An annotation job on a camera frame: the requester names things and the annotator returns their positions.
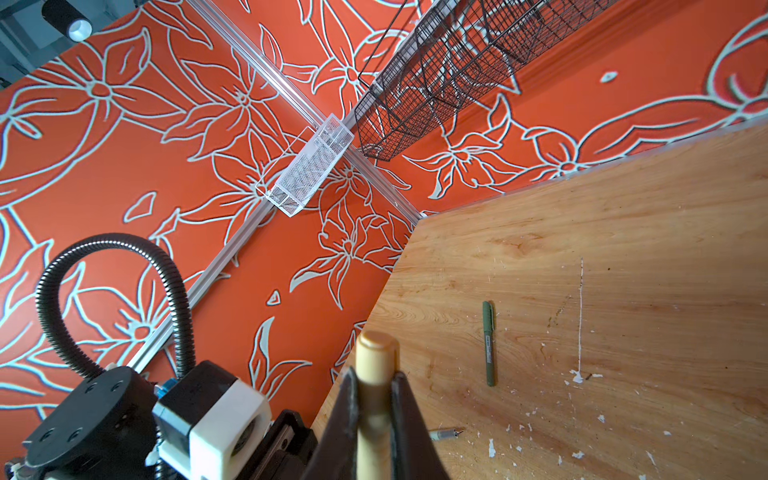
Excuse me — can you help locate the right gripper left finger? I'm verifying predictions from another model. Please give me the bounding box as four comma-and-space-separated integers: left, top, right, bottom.
302, 368, 359, 480

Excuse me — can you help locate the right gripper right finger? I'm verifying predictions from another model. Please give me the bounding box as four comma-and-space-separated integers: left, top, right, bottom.
390, 371, 449, 480

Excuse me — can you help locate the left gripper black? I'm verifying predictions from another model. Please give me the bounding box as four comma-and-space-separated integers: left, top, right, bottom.
239, 409, 318, 480

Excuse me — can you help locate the beige pen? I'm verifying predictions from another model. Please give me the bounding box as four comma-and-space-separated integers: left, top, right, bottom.
429, 427, 465, 441

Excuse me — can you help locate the beige pen cap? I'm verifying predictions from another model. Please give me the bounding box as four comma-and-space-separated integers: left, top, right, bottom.
354, 330, 399, 479

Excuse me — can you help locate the dark green pen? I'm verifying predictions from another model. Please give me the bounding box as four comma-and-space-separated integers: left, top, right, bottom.
483, 318, 496, 387

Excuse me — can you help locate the dark green pen cap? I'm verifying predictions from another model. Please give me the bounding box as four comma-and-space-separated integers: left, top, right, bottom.
482, 301, 495, 335

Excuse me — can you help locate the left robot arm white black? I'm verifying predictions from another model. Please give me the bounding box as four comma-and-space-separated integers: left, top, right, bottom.
1, 361, 318, 479

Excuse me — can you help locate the white mesh basket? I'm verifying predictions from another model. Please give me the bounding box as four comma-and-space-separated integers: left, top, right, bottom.
266, 115, 354, 217

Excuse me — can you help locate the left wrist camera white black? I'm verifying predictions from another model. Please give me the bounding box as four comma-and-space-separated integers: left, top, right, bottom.
147, 361, 272, 479

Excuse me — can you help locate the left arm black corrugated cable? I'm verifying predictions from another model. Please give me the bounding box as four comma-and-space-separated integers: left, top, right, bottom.
35, 233, 197, 380

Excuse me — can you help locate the black wire basket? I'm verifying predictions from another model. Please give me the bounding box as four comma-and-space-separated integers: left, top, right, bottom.
348, 1, 613, 161

